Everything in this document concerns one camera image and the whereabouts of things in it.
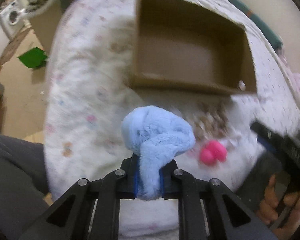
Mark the brown floor rug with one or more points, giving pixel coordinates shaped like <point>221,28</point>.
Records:
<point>11,48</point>

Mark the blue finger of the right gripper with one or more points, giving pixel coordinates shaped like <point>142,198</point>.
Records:
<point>268,138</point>

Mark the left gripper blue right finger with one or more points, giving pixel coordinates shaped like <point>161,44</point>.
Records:
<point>209,209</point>

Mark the white washing machine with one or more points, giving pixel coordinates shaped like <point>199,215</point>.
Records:
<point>11,20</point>

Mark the white printed bed quilt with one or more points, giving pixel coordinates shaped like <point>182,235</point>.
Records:
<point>89,96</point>

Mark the light blue fluffy scrunchie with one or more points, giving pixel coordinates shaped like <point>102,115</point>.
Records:
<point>156,136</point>

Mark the grey trouser leg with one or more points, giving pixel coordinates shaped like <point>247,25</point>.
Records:
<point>23,185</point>

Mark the open brown cardboard box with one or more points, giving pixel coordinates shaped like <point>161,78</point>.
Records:
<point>183,45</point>

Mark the brown patterned scrunchie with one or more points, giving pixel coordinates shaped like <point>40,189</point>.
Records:
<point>209,122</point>

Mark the green plastic dustpan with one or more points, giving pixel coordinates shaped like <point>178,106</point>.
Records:
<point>33,58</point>

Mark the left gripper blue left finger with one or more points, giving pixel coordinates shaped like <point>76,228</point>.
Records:
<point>88,209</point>

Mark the beige bed frame side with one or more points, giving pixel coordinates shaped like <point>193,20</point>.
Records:
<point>45,24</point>

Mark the pink scrunchie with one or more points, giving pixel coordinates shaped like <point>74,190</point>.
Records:
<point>213,152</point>

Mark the teal headboard pad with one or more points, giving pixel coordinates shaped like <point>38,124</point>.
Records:
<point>272,38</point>

